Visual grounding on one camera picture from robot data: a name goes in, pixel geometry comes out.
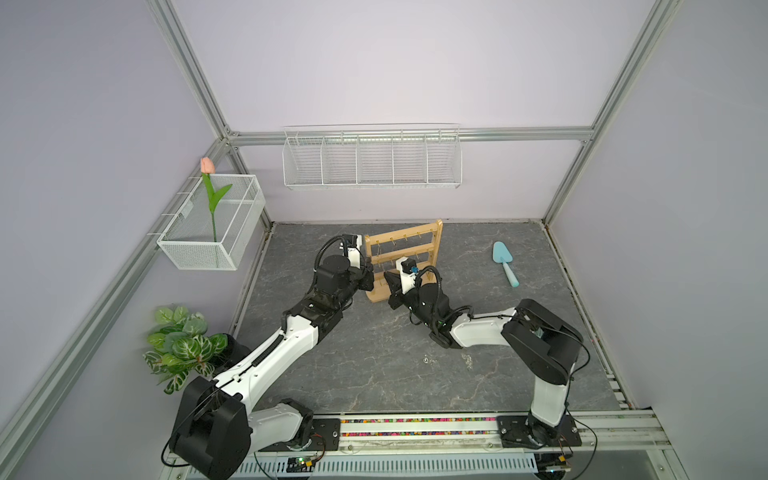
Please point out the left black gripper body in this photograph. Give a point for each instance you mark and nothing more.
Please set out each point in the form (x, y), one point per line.
(362, 280)

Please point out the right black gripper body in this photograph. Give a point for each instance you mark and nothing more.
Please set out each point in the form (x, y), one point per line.
(411, 301)

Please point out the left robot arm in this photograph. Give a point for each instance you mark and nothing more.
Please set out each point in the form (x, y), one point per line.
(218, 424)

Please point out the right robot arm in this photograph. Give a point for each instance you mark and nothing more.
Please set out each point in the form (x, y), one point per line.
(548, 345)

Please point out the teal garden trowel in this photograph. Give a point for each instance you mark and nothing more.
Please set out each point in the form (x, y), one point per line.
(501, 255)

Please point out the black ceramic vase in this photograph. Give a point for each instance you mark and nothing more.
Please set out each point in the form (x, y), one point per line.
(232, 354)

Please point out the green leafy artificial plant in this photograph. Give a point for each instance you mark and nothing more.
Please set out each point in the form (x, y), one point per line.
(180, 348)

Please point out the pink artificial tulip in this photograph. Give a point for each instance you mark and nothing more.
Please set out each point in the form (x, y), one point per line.
(214, 196)

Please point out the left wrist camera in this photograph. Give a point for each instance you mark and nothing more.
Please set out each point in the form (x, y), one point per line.
(352, 246)

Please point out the white wire wall shelf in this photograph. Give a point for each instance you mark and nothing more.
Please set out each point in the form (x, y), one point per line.
(345, 156)

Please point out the white mesh wall basket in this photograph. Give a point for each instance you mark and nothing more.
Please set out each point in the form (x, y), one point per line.
(187, 238)

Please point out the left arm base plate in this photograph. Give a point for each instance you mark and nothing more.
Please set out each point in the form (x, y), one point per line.
(323, 434)

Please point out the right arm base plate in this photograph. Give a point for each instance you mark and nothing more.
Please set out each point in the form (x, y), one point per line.
(525, 431)

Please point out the white slotted cable duct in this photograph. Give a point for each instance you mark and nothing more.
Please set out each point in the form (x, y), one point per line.
(388, 466)

